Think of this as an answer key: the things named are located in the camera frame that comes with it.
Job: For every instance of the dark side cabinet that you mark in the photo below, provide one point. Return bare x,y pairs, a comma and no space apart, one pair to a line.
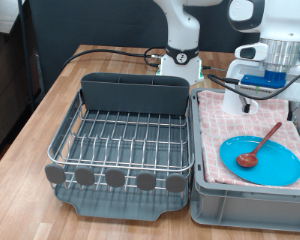
6,83

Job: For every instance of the pink checked cloth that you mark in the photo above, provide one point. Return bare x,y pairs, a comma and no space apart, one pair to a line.
216,133

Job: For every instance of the blue plate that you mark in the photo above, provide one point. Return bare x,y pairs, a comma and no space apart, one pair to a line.
273,166

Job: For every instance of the black metal pole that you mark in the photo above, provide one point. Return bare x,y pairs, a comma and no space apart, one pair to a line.
26,50

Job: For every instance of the dark grey cutlery holder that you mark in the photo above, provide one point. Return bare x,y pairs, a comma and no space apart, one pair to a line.
133,96

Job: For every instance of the grey plastic crate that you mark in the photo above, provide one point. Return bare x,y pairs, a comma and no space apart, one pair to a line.
243,210

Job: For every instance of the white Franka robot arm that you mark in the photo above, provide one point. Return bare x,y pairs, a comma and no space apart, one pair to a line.
183,26

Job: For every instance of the white mug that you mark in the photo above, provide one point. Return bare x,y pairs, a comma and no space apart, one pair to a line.
231,105

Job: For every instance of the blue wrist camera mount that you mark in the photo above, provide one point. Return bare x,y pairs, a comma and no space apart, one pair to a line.
263,80

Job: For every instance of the grey drain tray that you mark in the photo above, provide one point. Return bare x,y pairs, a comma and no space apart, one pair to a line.
123,206

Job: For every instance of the red-brown wooden spoon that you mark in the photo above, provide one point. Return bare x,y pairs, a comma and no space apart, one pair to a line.
247,160

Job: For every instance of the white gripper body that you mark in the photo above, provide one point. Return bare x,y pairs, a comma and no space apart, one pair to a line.
298,86

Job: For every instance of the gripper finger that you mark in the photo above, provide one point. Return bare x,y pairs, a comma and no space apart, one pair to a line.
292,111
246,105

